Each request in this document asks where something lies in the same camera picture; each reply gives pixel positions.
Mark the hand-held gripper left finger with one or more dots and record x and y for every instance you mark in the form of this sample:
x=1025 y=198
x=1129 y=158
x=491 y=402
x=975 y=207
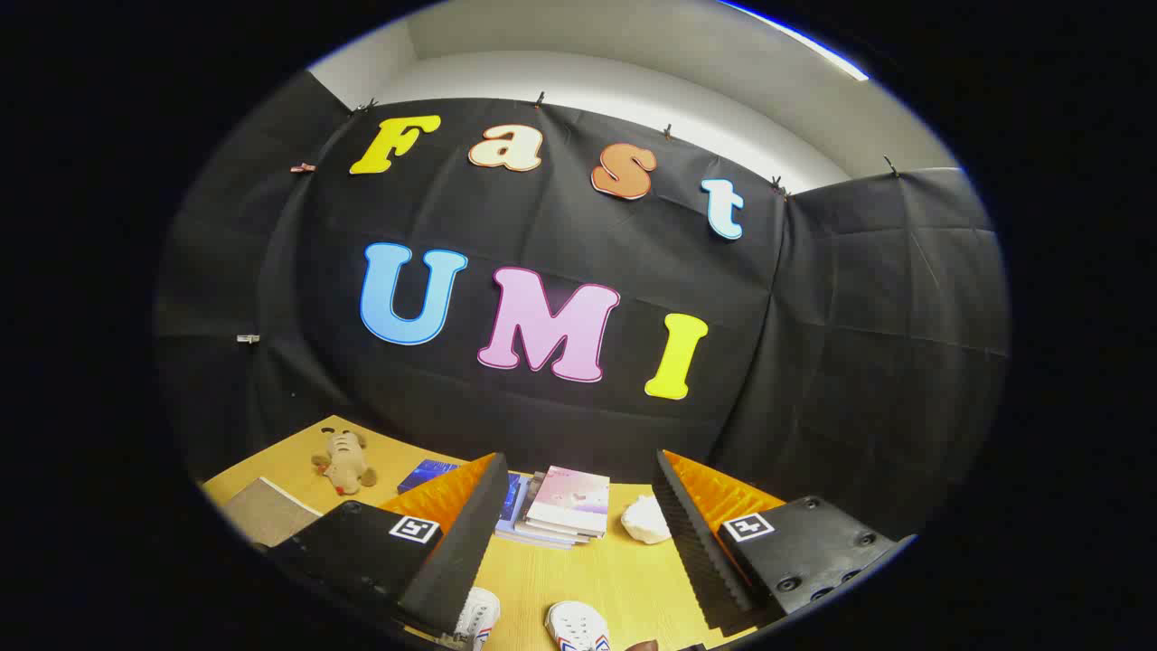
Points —
x=456 y=561

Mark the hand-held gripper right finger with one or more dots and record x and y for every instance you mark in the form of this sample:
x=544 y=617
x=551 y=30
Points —
x=691 y=561

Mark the white canvas shoe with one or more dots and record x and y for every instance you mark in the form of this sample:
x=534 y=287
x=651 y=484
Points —
x=477 y=615
x=577 y=624

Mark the beige fabric storage box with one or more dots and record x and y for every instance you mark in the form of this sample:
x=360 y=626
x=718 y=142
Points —
x=267 y=513

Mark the white crumpled paper ball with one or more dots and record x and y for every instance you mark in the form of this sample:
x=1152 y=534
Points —
x=646 y=523

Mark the pale blue book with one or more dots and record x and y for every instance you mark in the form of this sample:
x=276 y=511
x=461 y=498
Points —
x=542 y=535

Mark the blue cover book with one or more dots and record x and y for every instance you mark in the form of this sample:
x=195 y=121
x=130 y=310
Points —
x=425 y=475

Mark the dark grey book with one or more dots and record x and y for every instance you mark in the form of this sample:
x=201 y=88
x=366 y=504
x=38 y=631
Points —
x=533 y=488

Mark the pink cover book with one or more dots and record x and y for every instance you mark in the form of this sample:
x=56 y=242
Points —
x=571 y=495

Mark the beige plush dog toy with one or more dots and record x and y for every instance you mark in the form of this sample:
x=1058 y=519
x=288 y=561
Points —
x=343 y=461

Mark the black backdrop cloth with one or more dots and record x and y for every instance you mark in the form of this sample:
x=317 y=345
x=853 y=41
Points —
x=560 y=226

